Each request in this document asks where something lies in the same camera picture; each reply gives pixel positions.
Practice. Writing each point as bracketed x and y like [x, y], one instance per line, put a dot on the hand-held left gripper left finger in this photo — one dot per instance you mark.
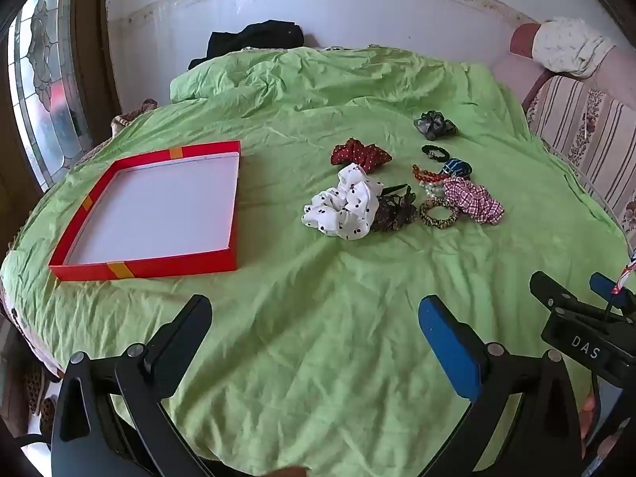
[184, 338]

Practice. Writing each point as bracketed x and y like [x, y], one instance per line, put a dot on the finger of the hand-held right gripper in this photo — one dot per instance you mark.
[603, 285]
[556, 293]

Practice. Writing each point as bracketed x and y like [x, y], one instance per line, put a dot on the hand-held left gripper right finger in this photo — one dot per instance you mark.
[447, 348]

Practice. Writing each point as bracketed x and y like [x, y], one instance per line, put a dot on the red plaid scrunchie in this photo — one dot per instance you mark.
[472, 198]

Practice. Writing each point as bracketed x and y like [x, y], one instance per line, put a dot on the red cardboard box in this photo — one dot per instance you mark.
[159, 208]

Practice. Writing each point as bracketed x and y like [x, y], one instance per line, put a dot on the dark claw hair clip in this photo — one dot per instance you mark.
[392, 211]

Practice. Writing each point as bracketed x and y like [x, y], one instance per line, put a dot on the blue striped hair clip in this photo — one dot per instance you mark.
[457, 166]

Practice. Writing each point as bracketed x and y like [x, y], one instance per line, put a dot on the white cherry-print scrunchie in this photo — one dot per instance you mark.
[343, 208]

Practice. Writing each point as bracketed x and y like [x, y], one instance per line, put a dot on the red polka-dot scrunchie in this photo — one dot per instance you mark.
[360, 154]

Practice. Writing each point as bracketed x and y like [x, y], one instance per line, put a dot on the striped white stick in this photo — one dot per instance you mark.
[623, 273]

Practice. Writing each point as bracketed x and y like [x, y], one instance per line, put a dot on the green bedsheet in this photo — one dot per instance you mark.
[323, 333]

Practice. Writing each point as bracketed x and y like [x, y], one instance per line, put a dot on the brown checkered slipper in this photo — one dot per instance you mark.
[47, 410]
[34, 382]

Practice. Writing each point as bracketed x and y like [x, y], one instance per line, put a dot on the striped floral sofa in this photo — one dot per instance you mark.
[586, 124]

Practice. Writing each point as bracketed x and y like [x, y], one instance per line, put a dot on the grey scrunchie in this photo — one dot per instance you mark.
[432, 126]

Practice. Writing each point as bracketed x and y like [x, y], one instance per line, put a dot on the white cloth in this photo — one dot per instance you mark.
[566, 44]

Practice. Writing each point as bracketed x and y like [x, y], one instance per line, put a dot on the stained glass window panel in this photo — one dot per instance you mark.
[44, 84]

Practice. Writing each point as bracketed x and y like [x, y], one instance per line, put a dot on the black cloth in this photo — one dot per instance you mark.
[258, 37]

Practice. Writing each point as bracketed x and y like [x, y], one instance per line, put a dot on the dark wooden door frame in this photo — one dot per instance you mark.
[94, 35]

